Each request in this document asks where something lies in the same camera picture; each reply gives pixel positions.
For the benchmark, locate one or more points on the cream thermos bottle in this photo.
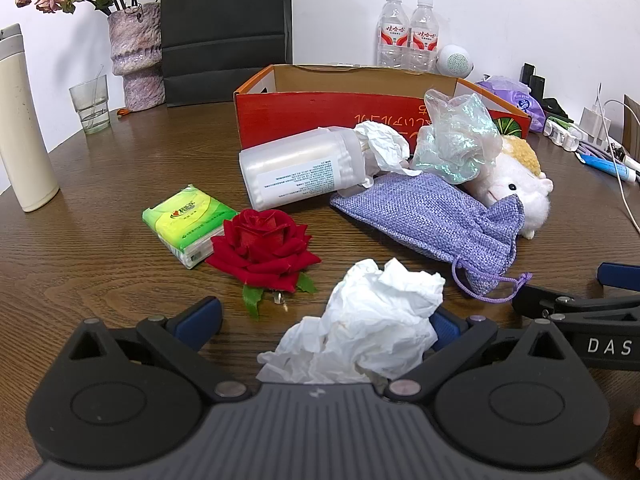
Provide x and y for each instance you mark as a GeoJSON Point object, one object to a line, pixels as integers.
{"type": "Point", "coordinates": [25, 135]}

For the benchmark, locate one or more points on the clear water bottle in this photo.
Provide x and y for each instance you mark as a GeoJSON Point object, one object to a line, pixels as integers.
{"type": "Point", "coordinates": [425, 40]}
{"type": "Point", "coordinates": [392, 35]}

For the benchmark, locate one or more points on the white tissue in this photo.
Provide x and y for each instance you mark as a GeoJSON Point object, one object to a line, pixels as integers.
{"type": "Point", "coordinates": [370, 310]}
{"type": "Point", "coordinates": [382, 147]}

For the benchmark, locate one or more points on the green tissue packet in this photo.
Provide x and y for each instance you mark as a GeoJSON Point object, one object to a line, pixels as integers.
{"type": "Point", "coordinates": [180, 215]}

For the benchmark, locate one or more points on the white power strip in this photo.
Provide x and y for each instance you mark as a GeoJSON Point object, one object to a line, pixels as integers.
{"type": "Point", "coordinates": [562, 132]}

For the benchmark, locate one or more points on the person's right hand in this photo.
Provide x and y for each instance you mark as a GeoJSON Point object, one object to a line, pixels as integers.
{"type": "Point", "coordinates": [637, 417]}

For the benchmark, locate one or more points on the blue white tube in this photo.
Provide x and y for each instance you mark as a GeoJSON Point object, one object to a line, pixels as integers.
{"type": "Point", "coordinates": [605, 166]}

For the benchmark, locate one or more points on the orange fallen petal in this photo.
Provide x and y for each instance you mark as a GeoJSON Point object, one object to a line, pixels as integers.
{"type": "Point", "coordinates": [124, 111]}

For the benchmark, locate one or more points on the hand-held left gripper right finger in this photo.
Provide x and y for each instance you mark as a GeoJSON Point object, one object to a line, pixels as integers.
{"type": "Point", "coordinates": [447, 331]}

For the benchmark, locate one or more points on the black plastic stand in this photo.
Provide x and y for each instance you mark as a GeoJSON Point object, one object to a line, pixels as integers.
{"type": "Point", "coordinates": [531, 80]}

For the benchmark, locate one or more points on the black paper bag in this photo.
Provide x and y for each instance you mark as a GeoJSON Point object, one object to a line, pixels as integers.
{"type": "Point", "coordinates": [225, 35]}

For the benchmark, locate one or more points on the clear cotton swab jar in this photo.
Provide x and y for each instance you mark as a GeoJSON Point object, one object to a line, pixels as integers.
{"type": "Point", "coordinates": [295, 165]}

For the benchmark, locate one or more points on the purple mottled vase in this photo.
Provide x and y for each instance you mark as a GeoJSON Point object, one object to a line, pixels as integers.
{"type": "Point", "coordinates": [137, 55]}

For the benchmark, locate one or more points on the purple wipes packet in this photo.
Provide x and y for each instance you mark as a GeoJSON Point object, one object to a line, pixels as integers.
{"type": "Point", "coordinates": [520, 100]}

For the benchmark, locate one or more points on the clear glass cup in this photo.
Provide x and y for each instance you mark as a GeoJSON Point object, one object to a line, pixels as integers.
{"type": "Point", "coordinates": [90, 105]}

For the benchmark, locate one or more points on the white charger adapter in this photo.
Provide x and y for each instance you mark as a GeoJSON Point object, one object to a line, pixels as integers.
{"type": "Point", "coordinates": [594, 122]}

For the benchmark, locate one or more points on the iridescent plastic wrap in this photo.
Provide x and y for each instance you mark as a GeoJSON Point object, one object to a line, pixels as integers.
{"type": "Point", "coordinates": [455, 145]}

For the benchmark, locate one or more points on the red fabric rose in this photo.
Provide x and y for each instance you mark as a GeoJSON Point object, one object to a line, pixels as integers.
{"type": "Point", "coordinates": [265, 245]}

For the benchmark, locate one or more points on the red cardboard box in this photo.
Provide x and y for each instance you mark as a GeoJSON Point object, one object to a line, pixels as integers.
{"type": "Point", "coordinates": [300, 115]}

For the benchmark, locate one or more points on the white round speaker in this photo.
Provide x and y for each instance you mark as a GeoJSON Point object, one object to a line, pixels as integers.
{"type": "Point", "coordinates": [455, 60]}

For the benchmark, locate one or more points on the white plush toy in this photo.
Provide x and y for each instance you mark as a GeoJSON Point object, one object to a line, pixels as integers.
{"type": "Point", "coordinates": [520, 180]}

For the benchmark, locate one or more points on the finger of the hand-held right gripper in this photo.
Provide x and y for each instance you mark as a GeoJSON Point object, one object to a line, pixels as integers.
{"type": "Point", "coordinates": [535, 301]}
{"type": "Point", "coordinates": [620, 274]}

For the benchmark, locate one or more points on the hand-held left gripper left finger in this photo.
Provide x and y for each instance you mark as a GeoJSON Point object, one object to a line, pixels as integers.
{"type": "Point", "coordinates": [200, 319]}

